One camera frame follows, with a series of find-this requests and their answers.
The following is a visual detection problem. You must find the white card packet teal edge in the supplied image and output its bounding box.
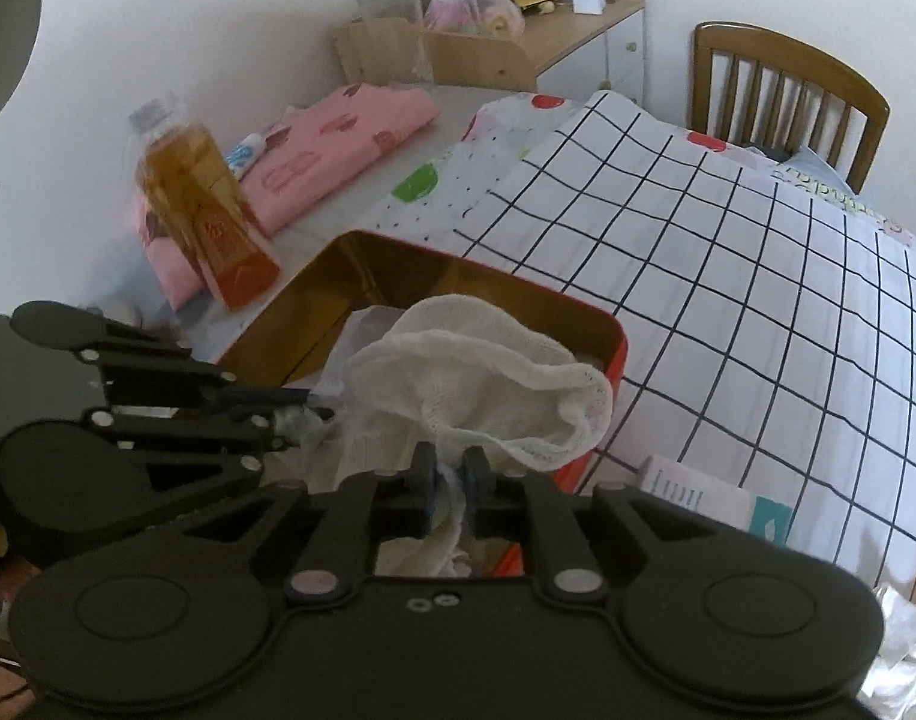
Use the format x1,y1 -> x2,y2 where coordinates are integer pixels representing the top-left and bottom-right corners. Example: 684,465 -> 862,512
636,455 -> 797,548

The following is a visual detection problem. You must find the red tin box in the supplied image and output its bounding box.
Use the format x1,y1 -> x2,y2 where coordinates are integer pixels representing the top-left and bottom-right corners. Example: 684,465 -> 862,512
213,230 -> 629,580

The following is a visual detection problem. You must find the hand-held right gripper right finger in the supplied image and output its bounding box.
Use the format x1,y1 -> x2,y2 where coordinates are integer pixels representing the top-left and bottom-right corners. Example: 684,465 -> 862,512
461,446 -> 729,602

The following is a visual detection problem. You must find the large white gauze cloth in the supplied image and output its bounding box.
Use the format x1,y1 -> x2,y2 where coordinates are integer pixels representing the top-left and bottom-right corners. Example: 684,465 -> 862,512
308,295 -> 616,580

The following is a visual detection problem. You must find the colourful dotted white cloth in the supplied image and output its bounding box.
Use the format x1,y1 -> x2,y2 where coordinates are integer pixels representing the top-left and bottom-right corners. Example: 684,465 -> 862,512
368,92 -> 736,242

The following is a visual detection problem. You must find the clear plastic bag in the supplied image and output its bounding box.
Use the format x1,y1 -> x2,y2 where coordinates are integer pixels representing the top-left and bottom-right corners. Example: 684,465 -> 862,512
854,583 -> 916,720

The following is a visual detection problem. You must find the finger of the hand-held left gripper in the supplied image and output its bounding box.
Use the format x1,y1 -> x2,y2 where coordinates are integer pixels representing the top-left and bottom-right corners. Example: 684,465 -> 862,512
79,334 -> 313,412
83,403 -> 337,500

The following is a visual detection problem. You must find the person's left hand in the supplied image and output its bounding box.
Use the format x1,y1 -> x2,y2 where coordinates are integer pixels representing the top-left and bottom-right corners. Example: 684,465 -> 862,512
0,521 -> 33,604

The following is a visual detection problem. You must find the light blue paper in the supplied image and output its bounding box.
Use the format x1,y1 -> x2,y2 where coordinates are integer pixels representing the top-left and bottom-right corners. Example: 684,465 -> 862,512
771,145 -> 858,194

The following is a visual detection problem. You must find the small white gauze cloth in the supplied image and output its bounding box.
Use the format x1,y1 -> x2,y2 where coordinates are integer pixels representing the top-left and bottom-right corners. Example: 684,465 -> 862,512
311,305 -> 403,400

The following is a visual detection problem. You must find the pink printed folded cloth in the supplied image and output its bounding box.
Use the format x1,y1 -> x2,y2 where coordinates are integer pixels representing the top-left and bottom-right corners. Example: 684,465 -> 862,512
134,83 -> 442,313

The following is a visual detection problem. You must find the amber liquid plastic bottle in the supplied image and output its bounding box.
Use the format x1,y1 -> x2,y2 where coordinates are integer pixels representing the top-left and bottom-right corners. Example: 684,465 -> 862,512
127,97 -> 283,313

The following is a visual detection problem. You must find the wooden desk organizer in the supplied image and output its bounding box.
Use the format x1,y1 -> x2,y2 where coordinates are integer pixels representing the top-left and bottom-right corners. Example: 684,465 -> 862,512
333,18 -> 539,92

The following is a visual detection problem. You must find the white drawer cabinet wooden top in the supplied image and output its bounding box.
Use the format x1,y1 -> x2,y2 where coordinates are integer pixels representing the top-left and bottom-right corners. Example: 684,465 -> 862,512
420,0 -> 647,107

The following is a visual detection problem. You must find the wooden chair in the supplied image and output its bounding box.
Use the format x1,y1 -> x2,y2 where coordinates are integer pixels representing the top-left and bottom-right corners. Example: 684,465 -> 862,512
686,20 -> 891,193

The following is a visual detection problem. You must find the black checked white tablecloth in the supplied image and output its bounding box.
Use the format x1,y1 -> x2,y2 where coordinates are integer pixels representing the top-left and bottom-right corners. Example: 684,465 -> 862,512
458,90 -> 916,587

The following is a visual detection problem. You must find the small blue white tube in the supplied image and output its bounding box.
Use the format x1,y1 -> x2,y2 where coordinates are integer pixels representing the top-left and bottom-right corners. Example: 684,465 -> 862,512
224,133 -> 268,180

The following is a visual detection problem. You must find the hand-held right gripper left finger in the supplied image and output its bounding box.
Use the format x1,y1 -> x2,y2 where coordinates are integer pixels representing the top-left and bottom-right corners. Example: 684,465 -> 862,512
176,442 -> 439,602

